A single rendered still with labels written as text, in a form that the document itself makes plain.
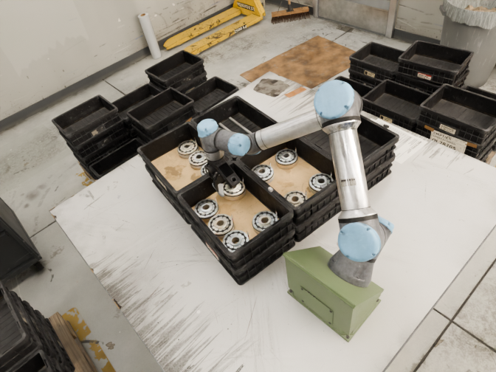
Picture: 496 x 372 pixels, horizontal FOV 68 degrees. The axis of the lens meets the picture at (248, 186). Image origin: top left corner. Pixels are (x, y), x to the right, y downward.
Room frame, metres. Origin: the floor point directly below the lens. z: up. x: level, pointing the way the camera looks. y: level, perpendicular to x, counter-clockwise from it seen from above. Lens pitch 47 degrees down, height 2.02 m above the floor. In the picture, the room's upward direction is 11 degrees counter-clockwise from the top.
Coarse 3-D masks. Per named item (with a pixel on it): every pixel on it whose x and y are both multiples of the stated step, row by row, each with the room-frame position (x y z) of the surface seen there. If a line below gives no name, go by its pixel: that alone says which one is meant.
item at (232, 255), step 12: (240, 168) 1.14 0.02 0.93; (204, 180) 1.11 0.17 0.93; (180, 192) 1.07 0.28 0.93; (288, 216) 0.84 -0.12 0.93; (204, 228) 0.86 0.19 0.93; (276, 228) 0.81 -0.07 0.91; (216, 240) 0.80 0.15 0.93; (252, 240) 0.77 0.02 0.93; (228, 252) 0.73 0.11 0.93; (240, 252) 0.73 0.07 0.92
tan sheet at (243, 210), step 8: (216, 192) 1.13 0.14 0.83; (248, 192) 1.09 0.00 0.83; (216, 200) 1.08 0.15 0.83; (224, 200) 1.07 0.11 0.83; (240, 200) 1.05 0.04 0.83; (248, 200) 1.04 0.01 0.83; (256, 200) 1.03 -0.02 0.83; (192, 208) 1.06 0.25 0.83; (224, 208) 1.02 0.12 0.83; (232, 208) 1.01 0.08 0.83; (240, 208) 1.01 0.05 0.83; (248, 208) 1.00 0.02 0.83; (256, 208) 0.99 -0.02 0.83; (264, 208) 0.98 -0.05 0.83; (232, 216) 0.97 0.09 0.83; (240, 216) 0.96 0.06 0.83; (248, 216) 0.95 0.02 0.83; (240, 224) 0.92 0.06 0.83; (248, 224) 0.91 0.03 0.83; (248, 232) 0.87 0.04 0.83
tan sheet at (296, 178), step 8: (272, 160) 1.25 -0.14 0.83; (280, 168) 1.19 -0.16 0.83; (296, 168) 1.17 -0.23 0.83; (304, 168) 1.16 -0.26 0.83; (312, 168) 1.15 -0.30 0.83; (280, 176) 1.14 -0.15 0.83; (288, 176) 1.13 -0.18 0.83; (296, 176) 1.12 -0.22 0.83; (304, 176) 1.11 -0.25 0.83; (272, 184) 1.11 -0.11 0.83; (280, 184) 1.10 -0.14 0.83; (288, 184) 1.09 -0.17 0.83; (296, 184) 1.08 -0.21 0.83; (304, 184) 1.07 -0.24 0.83; (280, 192) 1.05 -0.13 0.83; (288, 192) 1.04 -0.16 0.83; (304, 192) 1.02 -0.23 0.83
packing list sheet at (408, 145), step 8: (376, 120) 1.53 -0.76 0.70; (392, 128) 1.44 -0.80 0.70; (400, 136) 1.38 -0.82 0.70; (408, 136) 1.37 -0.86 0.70; (400, 144) 1.32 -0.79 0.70; (408, 144) 1.31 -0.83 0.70; (416, 144) 1.30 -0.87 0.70; (424, 144) 1.28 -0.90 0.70; (400, 152) 1.26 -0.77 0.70; (408, 152) 1.25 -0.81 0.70; (400, 160) 1.21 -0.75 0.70
